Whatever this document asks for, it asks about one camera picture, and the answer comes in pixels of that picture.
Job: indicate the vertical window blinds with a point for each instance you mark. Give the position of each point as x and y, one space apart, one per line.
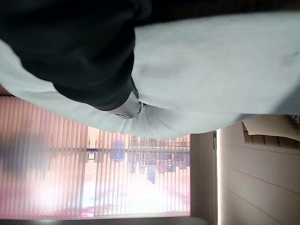
93 164

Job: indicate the white pillow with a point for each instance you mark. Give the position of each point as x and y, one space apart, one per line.
272 125

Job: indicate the beige tufted headboard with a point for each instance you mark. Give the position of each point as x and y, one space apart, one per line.
269 138

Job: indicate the white bed sheet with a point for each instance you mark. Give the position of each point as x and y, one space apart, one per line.
199 77

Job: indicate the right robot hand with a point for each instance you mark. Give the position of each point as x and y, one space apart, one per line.
77 58

